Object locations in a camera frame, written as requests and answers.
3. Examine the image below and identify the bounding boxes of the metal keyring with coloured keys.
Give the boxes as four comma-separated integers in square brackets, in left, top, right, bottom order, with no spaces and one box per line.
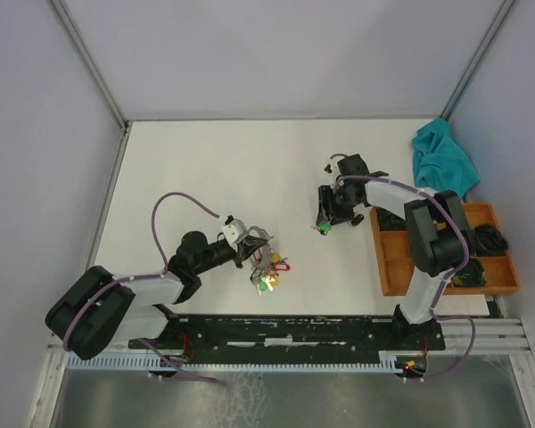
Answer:
[250,235,291,296]

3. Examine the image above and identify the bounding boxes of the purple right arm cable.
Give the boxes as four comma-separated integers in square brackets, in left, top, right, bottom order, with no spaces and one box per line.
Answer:
[329,153,476,383]

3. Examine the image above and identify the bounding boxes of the black cable coil left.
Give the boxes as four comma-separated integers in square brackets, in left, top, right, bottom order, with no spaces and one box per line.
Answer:
[376,209,407,233]

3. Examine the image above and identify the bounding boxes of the black cable coil right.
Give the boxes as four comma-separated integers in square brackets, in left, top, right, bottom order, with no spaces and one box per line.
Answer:
[472,222,510,258]

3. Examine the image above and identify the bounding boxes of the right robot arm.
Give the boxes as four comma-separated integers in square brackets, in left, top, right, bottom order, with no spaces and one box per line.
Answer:
[315,153,475,349]

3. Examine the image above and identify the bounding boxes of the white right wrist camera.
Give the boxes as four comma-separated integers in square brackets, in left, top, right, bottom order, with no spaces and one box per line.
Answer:
[324,156,342,177]

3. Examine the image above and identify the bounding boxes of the green key tag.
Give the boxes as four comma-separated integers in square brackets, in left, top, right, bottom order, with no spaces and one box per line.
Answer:
[313,223,332,235]

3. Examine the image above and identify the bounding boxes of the wooden compartment tray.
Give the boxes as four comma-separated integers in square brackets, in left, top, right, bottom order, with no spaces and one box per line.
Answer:
[370,203,521,296]

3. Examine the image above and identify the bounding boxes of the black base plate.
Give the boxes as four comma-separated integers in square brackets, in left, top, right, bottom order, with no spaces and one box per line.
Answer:
[149,314,446,357]

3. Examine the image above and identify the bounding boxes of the black cable coil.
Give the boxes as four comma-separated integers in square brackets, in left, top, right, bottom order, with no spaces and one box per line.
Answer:
[472,222,510,258]
[376,209,407,233]

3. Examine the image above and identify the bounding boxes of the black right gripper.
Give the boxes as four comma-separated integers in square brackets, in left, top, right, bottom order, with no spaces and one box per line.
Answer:
[315,184,359,226]

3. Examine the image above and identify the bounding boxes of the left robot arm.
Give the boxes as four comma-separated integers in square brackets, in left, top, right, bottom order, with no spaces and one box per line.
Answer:
[45,226,271,360]

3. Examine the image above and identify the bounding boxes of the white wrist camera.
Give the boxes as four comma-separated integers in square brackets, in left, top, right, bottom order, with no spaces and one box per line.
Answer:
[221,215,248,245]
[324,156,342,177]

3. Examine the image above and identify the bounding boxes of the teal cloth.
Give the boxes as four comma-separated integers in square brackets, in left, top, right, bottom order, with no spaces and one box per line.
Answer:
[411,118,480,198]

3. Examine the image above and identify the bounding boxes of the grey cable duct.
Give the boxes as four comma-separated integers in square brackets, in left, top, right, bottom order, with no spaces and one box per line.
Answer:
[66,351,421,374]

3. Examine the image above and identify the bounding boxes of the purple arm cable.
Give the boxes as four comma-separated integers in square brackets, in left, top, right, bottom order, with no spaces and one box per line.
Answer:
[329,153,476,383]
[62,191,222,353]

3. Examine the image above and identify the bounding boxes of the black key fob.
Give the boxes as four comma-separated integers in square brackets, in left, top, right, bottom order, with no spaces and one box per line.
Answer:
[350,214,365,227]

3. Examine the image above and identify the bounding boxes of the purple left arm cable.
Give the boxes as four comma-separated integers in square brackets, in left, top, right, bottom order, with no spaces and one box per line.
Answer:
[62,191,222,353]

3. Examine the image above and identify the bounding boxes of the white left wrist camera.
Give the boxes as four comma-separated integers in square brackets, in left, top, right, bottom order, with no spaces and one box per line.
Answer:
[221,215,248,245]

